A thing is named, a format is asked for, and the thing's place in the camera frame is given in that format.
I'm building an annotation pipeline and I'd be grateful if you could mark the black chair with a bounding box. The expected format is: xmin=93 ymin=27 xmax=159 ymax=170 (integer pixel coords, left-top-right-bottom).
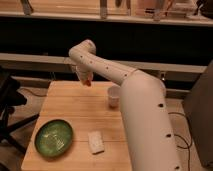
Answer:
xmin=0 ymin=66 xmax=39 ymax=154

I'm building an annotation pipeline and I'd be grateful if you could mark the white sponge block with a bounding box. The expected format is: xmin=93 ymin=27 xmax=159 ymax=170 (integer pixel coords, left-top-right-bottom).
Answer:
xmin=88 ymin=131 xmax=105 ymax=154

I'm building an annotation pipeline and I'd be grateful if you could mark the black cable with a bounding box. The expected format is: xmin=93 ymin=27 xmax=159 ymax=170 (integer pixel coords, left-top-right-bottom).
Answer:
xmin=168 ymin=111 xmax=193 ymax=171

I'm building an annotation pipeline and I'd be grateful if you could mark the dark cabinet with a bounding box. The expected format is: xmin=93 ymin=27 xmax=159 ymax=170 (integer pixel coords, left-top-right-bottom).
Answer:
xmin=182 ymin=60 xmax=213 ymax=168

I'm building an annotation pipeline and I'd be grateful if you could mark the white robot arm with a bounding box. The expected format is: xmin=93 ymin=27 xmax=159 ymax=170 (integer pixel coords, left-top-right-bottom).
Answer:
xmin=69 ymin=40 xmax=182 ymax=171

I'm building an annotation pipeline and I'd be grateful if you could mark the wooden table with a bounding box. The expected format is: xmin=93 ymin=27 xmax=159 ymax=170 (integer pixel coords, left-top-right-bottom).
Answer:
xmin=21 ymin=81 xmax=132 ymax=171

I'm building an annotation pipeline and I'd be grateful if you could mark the green glass bowl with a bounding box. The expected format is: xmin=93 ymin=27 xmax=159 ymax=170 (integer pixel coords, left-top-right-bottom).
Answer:
xmin=34 ymin=119 xmax=73 ymax=158

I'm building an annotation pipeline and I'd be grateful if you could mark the orange red pepper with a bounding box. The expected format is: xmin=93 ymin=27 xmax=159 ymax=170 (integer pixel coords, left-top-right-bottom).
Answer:
xmin=83 ymin=80 xmax=91 ymax=87

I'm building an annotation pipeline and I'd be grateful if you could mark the white ceramic cup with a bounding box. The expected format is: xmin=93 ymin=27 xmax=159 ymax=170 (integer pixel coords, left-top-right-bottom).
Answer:
xmin=107 ymin=85 xmax=120 ymax=108

